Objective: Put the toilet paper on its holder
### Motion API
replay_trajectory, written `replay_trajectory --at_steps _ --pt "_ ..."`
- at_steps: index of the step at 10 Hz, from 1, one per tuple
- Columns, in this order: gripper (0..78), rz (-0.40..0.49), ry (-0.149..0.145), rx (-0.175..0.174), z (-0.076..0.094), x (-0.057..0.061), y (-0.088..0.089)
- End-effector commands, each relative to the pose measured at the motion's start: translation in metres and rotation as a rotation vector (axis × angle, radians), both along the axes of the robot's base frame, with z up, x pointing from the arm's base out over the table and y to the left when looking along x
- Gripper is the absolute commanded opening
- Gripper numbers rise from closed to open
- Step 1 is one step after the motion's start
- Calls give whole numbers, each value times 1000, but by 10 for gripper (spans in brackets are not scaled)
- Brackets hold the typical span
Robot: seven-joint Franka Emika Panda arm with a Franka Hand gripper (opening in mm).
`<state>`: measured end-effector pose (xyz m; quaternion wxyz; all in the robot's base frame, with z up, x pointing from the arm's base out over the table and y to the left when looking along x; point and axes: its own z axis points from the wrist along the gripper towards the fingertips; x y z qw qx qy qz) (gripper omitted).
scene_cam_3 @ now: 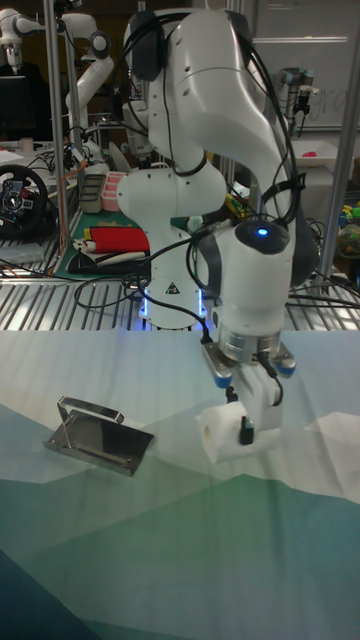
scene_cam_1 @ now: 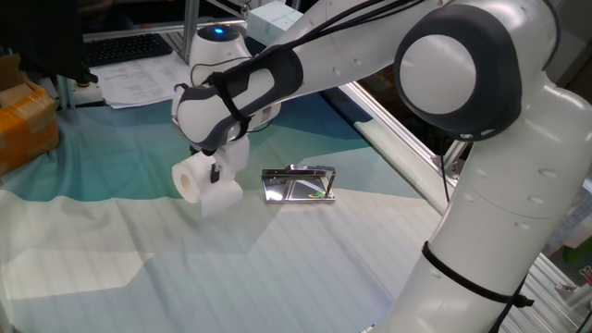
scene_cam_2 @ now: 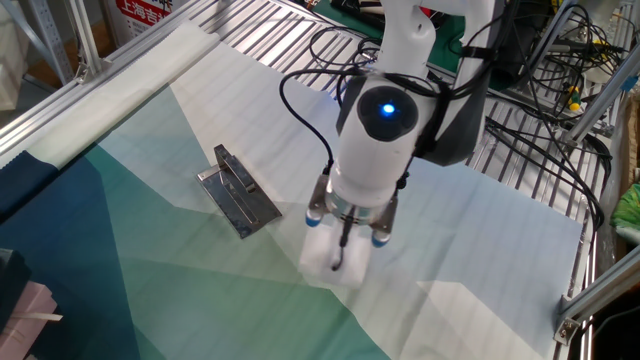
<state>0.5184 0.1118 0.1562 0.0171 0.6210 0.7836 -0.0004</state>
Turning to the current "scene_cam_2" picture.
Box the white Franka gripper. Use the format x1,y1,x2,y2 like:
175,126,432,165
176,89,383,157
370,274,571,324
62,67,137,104
322,219,372,273

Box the white toilet paper roll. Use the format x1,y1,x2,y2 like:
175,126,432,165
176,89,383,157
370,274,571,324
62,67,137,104
298,223,374,290

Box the shiny metal toilet paper holder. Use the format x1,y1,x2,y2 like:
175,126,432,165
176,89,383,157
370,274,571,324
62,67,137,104
196,143,283,240

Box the grey wrist sensor box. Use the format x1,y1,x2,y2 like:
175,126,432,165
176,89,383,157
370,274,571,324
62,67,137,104
304,173,331,229
369,195,400,249

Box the blue green white tablecloth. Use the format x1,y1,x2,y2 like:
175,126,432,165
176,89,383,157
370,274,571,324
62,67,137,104
0,19,586,360

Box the black flat device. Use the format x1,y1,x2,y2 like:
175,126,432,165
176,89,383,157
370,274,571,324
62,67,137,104
492,9,539,91

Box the green plastic bag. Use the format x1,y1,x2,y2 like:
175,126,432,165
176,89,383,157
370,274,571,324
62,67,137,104
609,182,640,246

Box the white box with red print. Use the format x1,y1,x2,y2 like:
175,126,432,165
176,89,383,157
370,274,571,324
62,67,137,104
104,0,177,39

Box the pink gift box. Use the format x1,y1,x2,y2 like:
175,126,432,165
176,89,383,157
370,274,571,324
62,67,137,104
0,280,64,360

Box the grey perforated shelf upright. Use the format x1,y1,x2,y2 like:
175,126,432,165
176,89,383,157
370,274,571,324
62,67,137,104
27,0,76,86

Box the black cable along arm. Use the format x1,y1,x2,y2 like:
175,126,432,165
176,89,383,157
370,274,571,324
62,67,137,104
278,67,501,274

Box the black table cable bundle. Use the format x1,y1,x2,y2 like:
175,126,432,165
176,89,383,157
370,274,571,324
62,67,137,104
474,94,615,234

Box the aluminium frame beam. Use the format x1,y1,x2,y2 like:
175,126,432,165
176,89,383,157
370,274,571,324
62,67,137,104
552,244,640,346

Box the yellow handled screwdriver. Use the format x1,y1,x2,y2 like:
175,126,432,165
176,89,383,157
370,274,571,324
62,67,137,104
564,84,583,113

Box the aluminium table side rail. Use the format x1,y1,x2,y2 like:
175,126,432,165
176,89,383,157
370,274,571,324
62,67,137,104
0,0,224,156

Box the aluminium frame post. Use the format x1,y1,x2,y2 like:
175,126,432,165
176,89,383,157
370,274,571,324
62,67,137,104
64,0,114,84
564,49,640,146

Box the tangled black cables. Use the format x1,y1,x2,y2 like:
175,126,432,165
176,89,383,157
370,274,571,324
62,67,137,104
519,0,626,106

